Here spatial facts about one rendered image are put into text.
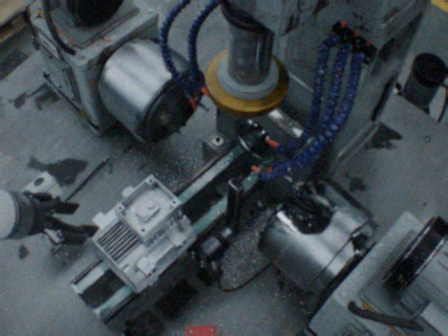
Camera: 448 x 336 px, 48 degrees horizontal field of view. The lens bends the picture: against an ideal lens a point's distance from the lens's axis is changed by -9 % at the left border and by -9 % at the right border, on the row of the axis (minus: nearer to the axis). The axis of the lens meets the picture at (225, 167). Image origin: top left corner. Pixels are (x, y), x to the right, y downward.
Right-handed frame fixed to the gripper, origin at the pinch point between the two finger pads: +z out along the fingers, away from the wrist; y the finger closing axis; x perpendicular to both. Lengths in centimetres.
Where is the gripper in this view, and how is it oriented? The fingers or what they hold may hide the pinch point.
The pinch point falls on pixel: (78, 219)
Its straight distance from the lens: 117.9
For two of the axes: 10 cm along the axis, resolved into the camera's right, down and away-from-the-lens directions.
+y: -7.0, -6.3, 3.2
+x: -6.3, 7.7, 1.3
